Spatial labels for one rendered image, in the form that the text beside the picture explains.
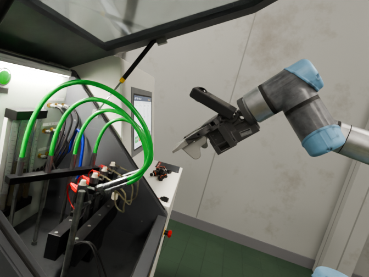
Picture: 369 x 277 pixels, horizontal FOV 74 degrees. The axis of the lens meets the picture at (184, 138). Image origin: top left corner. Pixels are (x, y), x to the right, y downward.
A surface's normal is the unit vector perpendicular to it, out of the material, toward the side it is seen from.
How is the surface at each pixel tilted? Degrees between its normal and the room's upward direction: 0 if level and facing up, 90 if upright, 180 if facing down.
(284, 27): 90
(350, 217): 90
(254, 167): 90
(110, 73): 90
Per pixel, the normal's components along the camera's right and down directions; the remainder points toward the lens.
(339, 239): -0.20, 0.09
